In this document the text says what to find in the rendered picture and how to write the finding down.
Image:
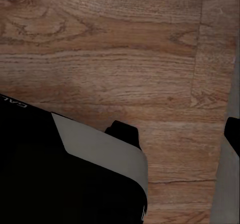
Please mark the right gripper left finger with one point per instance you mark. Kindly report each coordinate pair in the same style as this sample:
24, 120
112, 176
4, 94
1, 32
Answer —
12, 134

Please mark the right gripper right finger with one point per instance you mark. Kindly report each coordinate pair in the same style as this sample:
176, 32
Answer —
232, 133

